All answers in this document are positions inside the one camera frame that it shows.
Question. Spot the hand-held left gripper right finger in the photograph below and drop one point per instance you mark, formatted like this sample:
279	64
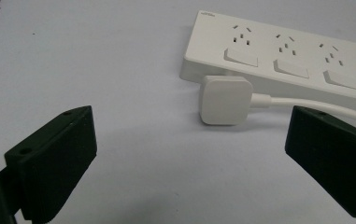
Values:
331	149

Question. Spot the white plug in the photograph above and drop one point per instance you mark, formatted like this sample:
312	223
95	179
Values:
224	100

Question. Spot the white power strip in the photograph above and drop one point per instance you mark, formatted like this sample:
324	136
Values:
269	56

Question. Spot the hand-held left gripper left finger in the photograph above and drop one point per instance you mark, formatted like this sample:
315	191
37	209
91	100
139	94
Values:
54	155

